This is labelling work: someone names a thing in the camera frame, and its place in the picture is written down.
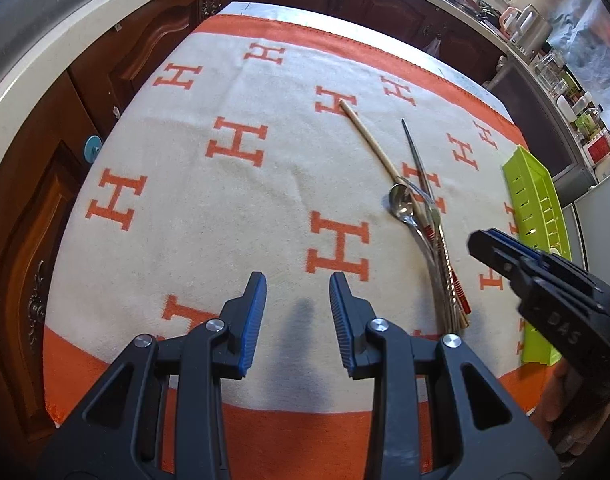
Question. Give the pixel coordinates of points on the person's right hand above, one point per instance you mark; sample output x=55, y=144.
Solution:
x=557, y=395

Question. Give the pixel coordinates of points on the white electric kettle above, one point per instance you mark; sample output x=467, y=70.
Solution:
x=517, y=22

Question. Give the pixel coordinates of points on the dark side cabinet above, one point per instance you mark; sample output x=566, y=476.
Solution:
x=535, y=115

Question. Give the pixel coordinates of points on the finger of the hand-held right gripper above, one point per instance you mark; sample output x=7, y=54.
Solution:
x=500, y=250

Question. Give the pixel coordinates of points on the bamboo chopstick with red pattern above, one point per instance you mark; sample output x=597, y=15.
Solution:
x=370, y=140

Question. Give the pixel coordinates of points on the dark wooden kitchen cabinets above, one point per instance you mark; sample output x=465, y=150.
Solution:
x=150, y=45

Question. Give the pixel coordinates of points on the green plastic utensil tray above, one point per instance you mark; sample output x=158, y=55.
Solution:
x=532, y=195

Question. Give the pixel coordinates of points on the cluttered kitchen shelf goods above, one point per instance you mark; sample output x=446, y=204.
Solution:
x=570, y=75

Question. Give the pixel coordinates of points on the steel spoon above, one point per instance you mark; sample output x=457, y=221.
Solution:
x=399, y=200

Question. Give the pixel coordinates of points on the twisted metal chopstick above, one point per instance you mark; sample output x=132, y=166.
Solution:
x=420, y=165

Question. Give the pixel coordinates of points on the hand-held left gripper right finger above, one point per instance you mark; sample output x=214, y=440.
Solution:
x=341, y=320

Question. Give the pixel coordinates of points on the orange and white printed blanket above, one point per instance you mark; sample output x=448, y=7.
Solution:
x=210, y=240

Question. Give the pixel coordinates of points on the white refrigerator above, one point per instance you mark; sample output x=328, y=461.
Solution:
x=602, y=220

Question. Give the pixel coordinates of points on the beige kitchen countertop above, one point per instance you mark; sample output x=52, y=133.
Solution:
x=45, y=60

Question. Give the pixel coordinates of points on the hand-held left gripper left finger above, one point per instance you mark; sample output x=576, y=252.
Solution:
x=255, y=320

